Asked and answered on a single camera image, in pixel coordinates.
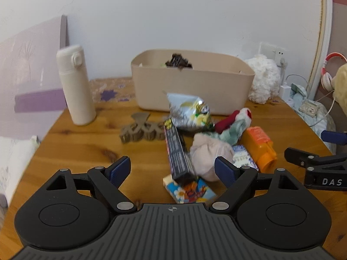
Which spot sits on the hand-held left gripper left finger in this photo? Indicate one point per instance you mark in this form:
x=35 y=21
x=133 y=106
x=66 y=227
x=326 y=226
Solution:
x=120 y=169

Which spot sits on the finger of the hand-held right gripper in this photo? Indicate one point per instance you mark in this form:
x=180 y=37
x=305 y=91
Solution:
x=303 y=157
x=334 y=136

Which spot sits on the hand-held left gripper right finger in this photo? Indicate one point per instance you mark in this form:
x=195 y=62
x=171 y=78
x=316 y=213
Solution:
x=225 y=172

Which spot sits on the white tissue packet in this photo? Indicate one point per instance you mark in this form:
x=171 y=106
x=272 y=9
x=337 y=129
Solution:
x=244 y=155

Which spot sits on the pale pink cloth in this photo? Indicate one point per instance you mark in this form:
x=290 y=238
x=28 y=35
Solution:
x=208 y=151

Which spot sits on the green sock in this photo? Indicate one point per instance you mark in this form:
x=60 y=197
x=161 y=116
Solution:
x=233 y=131

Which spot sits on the brown hair claw clip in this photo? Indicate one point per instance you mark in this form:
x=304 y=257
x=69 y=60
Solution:
x=141 y=132

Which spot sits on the long black box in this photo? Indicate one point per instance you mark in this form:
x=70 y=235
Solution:
x=177 y=154

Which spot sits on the light blue snack packet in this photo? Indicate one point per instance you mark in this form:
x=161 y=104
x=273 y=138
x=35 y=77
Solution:
x=189 y=108

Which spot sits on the beige plastic storage bin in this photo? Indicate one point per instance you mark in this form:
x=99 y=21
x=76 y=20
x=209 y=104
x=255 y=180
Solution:
x=203 y=86

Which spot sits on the dark hair claw clip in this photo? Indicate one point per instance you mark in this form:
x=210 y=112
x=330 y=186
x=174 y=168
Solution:
x=176 y=61

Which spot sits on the wooden desktop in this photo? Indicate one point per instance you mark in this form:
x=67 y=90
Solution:
x=95 y=140

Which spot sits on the light blue blanket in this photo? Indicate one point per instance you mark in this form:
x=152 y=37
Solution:
x=325 y=124

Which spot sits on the white power strip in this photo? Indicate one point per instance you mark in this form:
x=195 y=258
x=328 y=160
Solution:
x=309 y=109

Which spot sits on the colourful cartoon box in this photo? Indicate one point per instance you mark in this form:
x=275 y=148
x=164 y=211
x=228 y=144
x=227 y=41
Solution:
x=187 y=192

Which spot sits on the orange plastic bottle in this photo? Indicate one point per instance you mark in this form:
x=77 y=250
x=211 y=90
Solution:
x=261 y=146

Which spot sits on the red sock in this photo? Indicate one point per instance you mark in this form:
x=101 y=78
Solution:
x=225 y=123

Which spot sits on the clear bag of yellow rolls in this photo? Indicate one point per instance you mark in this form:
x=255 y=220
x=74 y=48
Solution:
x=342 y=84

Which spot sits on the red and white headphones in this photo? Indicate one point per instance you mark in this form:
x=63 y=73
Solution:
x=326 y=78

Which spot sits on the white charger block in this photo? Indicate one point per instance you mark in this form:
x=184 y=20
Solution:
x=284 y=92

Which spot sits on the orange floral cloth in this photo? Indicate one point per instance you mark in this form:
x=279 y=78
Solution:
x=108 y=92

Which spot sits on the cream thermos bottle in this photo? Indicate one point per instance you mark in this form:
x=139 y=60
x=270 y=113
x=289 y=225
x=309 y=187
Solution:
x=78 y=92

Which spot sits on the white plug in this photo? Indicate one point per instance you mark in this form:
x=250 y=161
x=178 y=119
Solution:
x=283 y=62

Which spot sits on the white fluffy plush toy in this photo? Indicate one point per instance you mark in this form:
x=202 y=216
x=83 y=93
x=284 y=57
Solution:
x=264 y=75

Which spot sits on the white wall socket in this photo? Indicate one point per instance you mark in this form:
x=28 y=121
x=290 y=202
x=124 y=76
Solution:
x=280 y=52
x=267 y=51

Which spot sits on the cream bed frame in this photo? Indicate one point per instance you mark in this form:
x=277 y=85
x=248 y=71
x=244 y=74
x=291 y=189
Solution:
x=324 y=32

